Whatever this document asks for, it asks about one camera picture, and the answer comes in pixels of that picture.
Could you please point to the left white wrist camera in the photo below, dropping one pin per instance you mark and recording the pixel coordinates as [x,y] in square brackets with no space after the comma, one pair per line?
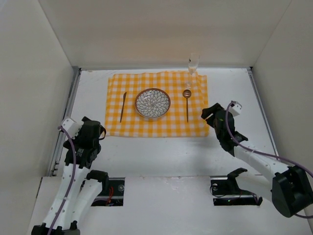
[71,127]

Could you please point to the copper spoon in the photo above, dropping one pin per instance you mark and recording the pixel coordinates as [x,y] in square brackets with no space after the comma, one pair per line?
[187,94]

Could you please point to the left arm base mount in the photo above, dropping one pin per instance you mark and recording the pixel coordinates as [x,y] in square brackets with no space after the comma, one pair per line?
[113,196]

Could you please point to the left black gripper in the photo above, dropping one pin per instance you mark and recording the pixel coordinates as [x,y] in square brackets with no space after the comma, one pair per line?
[79,152]

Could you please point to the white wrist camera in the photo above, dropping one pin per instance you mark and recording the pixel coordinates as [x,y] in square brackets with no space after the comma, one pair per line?
[235,108]
[71,127]

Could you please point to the clear champagne flute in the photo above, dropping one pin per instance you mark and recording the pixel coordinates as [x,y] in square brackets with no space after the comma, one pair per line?
[193,63]

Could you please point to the patterned ceramic plate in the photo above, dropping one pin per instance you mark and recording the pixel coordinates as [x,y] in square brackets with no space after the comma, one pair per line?
[152,103]

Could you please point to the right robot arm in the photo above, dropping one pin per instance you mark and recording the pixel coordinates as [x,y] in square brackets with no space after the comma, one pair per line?
[285,183]

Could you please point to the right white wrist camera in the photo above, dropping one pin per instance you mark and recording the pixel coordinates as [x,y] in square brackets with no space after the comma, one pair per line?
[235,108]

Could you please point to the yellow white checkered cloth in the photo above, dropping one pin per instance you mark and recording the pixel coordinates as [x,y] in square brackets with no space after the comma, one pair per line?
[172,124]

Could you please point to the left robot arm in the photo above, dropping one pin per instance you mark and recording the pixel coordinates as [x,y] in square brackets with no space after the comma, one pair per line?
[80,185]

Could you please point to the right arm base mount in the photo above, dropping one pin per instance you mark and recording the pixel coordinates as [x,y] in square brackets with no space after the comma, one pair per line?
[226,192]

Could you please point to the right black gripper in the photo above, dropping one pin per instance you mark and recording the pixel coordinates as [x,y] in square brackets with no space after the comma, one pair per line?
[216,116]

